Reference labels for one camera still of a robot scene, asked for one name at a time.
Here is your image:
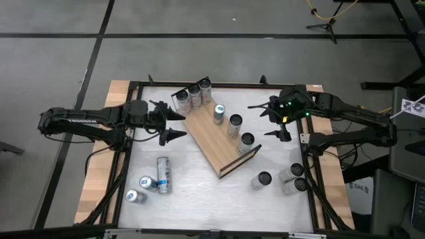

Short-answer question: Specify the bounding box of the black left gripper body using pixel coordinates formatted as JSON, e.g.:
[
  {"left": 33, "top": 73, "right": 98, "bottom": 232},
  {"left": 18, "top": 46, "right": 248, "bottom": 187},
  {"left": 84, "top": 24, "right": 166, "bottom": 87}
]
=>
[{"left": 145, "top": 102, "right": 169, "bottom": 132}]

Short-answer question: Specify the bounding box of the white Celsius can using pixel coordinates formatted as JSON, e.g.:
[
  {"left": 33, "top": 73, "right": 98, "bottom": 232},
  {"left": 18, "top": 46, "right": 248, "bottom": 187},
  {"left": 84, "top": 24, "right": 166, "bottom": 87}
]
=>
[
  {"left": 278, "top": 163, "right": 305, "bottom": 183},
  {"left": 281, "top": 177, "right": 309, "bottom": 196}
]

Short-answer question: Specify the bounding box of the Celsius Arctic Vibe can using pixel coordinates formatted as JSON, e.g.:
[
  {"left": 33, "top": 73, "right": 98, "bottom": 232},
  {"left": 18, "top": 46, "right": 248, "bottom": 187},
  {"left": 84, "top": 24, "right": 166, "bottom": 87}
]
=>
[
  {"left": 156, "top": 156, "right": 173, "bottom": 195},
  {"left": 237, "top": 132, "right": 256, "bottom": 155},
  {"left": 250, "top": 171, "right": 273, "bottom": 191}
]

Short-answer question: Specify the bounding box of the Celsius Tropical Vibe can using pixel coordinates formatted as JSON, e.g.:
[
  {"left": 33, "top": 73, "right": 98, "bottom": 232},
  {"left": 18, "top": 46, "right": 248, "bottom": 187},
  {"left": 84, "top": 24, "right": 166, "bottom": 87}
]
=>
[{"left": 227, "top": 114, "right": 244, "bottom": 139}]

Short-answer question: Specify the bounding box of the black floor stand foot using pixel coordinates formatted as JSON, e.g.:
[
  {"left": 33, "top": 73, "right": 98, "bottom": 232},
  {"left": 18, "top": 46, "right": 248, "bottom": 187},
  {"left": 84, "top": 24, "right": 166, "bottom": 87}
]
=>
[{"left": 0, "top": 141, "right": 26, "bottom": 155}]

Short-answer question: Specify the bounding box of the black table frame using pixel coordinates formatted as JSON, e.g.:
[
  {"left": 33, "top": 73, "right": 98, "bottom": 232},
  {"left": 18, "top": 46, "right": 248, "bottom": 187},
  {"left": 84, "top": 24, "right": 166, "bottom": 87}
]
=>
[{"left": 74, "top": 79, "right": 355, "bottom": 239}]

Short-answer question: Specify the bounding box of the wooden shelf black metal frame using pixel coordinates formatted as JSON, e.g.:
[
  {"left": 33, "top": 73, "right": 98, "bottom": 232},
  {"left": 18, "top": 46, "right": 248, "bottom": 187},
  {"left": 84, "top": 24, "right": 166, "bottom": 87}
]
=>
[{"left": 171, "top": 76, "right": 263, "bottom": 180}]

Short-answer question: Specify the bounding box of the Celsius Peach Vibe can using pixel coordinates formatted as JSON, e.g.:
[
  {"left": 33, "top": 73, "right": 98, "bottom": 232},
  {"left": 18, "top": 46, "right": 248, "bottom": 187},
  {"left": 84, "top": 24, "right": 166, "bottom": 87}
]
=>
[
  {"left": 187, "top": 83, "right": 203, "bottom": 109},
  {"left": 198, "top": 78, "right": 213, "bottom": 104},
  {"left": 175, "top": 89, "right": 192, "bottom": 116}
]

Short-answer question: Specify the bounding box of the black tripod stand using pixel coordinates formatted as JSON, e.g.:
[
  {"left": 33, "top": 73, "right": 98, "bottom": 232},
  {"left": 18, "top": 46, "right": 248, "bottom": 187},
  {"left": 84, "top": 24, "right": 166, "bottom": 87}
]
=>
[{"left": 305, "top": 0, "right": 346, "bottom": 44}]

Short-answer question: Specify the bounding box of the silver camera mounting bar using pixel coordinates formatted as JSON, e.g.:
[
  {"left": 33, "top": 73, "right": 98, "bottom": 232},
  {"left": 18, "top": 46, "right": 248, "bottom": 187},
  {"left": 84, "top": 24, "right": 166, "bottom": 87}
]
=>
[{"left": 104, "top": 228, "right": 328, "bottom": 239}]

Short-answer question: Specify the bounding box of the grey metal cabinet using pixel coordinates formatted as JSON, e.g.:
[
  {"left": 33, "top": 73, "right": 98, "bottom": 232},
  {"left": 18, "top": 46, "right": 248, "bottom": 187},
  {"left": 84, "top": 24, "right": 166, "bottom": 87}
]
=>
[{"left": 388, "top": 85, "right": 425, "bottom": 184}]

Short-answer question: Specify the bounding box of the blue silver Red Bull can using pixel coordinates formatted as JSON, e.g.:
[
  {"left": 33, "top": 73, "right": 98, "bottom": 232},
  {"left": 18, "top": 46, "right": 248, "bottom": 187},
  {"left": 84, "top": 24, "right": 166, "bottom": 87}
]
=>
[
  {"left": 212, "top": 103, "right": 226, "bottom": 125},
  {"left": 125, "top": 189, "right": 148, "bottom": 204},
  {"left": 139, "top": 175, "right": 159, "bottom": 193}
]

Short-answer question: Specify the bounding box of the yellow cable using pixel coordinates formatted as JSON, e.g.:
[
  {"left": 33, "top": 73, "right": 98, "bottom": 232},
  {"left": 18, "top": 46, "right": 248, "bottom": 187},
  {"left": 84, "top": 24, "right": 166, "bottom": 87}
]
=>
[{"left": 304, "top": 0, "right": 359, "bottom": 21}]

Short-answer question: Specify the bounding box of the white labelled box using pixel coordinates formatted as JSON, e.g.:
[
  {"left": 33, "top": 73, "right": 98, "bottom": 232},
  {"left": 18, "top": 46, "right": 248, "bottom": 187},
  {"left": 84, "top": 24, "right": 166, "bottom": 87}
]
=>
[{"left": 345, "top": 181, "right": 375, "bottom": 216}]

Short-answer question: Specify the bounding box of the dark grey bin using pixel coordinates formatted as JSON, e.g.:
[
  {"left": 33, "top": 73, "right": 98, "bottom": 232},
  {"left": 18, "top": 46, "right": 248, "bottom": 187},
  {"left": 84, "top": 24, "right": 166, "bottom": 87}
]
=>
[{"left": 370, "top": 167, "right": 425, "bottom": 239}]

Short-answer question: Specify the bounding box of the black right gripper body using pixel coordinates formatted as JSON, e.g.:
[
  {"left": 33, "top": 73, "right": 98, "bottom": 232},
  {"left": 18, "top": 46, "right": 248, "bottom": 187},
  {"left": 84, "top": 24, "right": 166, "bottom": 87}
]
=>
[{"left": 270, "top": 86, "right": 313, "bottom": 124}]

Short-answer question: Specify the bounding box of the black desk base bar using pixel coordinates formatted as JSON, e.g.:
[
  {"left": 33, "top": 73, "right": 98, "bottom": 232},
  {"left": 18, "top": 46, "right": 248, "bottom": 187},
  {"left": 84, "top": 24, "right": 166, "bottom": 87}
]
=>
[{"left": 361, "top": 64, "right": 425, "bottom": 91}]

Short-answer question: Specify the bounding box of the white printed marker sheet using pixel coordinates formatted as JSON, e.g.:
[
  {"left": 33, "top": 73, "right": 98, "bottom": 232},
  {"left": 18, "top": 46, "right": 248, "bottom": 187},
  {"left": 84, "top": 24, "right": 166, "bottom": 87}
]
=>
[{"left": 400, "top": 98, "right": 425, "bottom": 119}]

